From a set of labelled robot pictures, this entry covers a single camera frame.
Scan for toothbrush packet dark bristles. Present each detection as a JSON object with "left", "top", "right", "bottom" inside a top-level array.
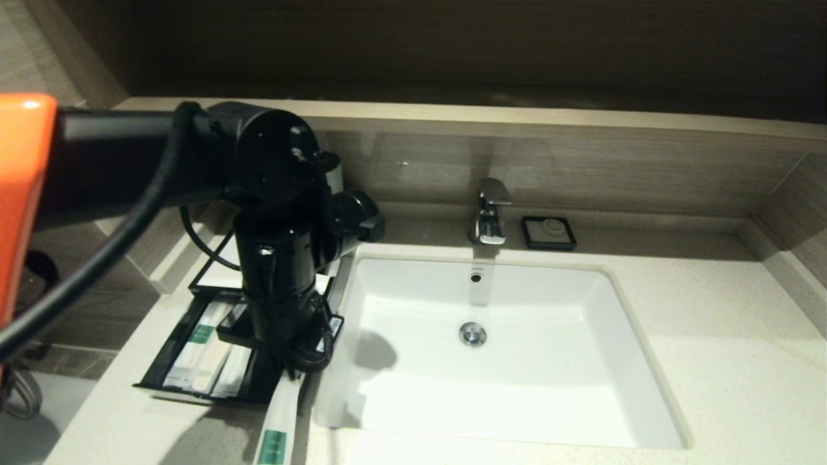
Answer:
[{"left": 253, "top": 375, "right": 304, "bottom": 465}]

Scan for black box drawer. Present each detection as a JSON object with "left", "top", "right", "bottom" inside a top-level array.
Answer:
[{"left": 132, "top": 287, "right": 304, "bottom": 408}]

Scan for green and white sachet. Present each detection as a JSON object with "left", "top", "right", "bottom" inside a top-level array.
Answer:
[{"left": 163, "top": 302, "right": 224, "bottom": 390}]

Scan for chrome faucet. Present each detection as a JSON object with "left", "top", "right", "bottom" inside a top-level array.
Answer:
[{"left": 468, "top": 178, "right": 512, "bottom": 246}]

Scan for white sink basin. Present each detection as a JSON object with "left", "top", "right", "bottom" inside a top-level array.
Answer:
[{"left": 315, "top": 255, "right": 689, "bottom": 450}]

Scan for black square soap dish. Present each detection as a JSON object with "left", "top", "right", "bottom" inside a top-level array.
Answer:
[{"left": 520, "top": 216, "right": 577, "bottom": 252}]

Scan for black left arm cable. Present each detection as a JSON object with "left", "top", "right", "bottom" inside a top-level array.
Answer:
[{"left": 0, "top": 103, "right": 201, "bottom": 362}]

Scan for dark hose fixture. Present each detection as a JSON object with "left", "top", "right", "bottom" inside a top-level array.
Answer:
[{"left": 0, "top": 252, "right": 59, "bottom": 420}]

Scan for wooden wall shelf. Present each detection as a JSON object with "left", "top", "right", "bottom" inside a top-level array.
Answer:
[{"left": 110, "top": 97, "right": 827, "bottom": 143}]

